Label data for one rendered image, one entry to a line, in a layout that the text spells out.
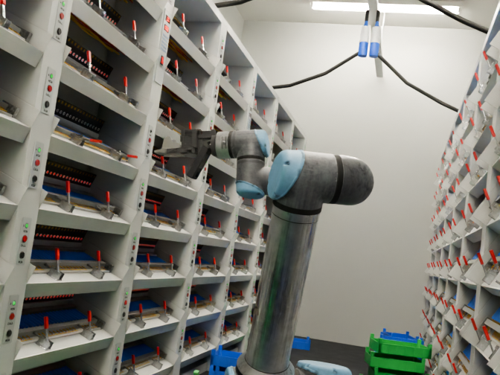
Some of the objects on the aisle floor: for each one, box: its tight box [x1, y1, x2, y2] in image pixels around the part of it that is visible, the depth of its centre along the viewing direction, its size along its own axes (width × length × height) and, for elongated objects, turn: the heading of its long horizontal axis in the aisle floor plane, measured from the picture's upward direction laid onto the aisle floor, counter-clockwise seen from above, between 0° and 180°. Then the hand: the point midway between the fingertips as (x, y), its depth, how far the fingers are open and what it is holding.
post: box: [136, 16, 228, 375], centre depth 305 cm, size 20×9×181 cm
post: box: [59, 0, 175, 375], centre depth 237 cm, size 20×9×181 cm
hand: (159, 154), depth 211 cm, fingers open, 3 cm apart
